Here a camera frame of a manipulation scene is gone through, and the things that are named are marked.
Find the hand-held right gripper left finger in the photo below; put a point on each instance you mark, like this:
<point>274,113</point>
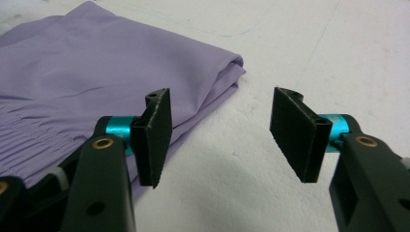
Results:
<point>103,180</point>

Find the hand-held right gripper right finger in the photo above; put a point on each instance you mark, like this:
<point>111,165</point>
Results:
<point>370,187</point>

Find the purple shorts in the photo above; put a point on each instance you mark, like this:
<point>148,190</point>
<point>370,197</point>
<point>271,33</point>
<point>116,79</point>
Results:
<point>96,64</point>

